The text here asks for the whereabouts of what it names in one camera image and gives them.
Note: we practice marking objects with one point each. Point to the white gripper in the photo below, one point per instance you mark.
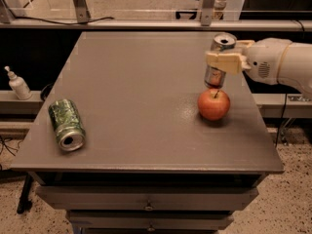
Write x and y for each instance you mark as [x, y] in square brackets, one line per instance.
[264, 60]

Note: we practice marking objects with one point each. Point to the blue silver redbull can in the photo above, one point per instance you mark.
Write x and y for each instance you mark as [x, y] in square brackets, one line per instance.
[214, 77]

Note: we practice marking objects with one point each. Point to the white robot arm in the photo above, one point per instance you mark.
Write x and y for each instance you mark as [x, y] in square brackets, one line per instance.
[295, 69]

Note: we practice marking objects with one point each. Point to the red apple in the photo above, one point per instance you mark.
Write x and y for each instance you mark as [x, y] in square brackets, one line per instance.
[213, 104]

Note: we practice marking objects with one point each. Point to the green crushed soda can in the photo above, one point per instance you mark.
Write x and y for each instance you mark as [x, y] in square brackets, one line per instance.
[67, 125]

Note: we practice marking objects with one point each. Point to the grey drawer cabinet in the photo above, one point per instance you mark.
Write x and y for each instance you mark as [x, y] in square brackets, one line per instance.
[137, 96]

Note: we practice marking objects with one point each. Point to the white pump bottle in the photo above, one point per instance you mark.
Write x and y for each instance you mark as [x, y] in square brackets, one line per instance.
[18, 85]

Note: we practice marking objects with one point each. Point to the grey drawer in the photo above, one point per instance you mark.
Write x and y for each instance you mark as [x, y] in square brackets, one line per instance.
[149, 220]
[149, 199]

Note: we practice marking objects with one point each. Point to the top grey drawer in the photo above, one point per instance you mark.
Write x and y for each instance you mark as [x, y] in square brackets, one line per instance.
[149, 199]

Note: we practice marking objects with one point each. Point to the black stand leg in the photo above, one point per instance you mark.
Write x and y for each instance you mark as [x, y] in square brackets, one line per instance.
[24, 203]

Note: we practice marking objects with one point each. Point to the right metal bracket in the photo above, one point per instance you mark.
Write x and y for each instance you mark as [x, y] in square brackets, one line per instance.
[207, 9]

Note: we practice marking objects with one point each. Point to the metal bracket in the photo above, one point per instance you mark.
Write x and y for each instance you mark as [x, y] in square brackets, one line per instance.
[82, 11]
[207, 9]

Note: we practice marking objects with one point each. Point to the left metal bracket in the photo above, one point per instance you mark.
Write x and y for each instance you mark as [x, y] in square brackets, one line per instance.
[82, 11]

